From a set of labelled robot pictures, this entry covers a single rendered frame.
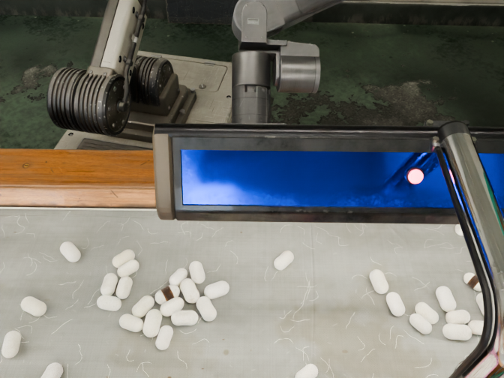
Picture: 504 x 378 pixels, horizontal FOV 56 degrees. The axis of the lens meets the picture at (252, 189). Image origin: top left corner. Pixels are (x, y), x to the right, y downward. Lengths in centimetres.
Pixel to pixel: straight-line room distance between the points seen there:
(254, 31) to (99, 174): 36
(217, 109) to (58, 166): 62
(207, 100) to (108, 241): 74
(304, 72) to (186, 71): 87
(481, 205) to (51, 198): 68
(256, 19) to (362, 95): 159
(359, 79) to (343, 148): 198
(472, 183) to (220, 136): 18
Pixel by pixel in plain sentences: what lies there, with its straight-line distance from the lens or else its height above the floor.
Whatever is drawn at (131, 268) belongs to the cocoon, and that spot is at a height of 76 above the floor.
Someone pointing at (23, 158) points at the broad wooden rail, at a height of 76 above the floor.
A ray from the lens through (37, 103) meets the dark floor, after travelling 236.
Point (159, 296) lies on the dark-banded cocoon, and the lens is 69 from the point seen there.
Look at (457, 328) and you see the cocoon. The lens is 71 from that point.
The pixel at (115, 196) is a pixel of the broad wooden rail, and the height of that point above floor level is 75.
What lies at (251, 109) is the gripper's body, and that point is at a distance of 68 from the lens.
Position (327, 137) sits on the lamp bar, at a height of 111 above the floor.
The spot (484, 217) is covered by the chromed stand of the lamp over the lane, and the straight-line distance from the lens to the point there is 33.
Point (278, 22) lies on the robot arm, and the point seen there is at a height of 101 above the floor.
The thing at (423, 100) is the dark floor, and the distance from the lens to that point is 230.
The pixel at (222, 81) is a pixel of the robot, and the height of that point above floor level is 47.
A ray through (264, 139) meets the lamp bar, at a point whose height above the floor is 111.
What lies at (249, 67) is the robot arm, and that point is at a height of 96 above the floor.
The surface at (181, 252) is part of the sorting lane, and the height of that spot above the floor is 74.
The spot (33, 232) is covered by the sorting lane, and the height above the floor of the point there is 74.
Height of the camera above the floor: 136
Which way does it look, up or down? 49 degrees down
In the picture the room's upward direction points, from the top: straight up
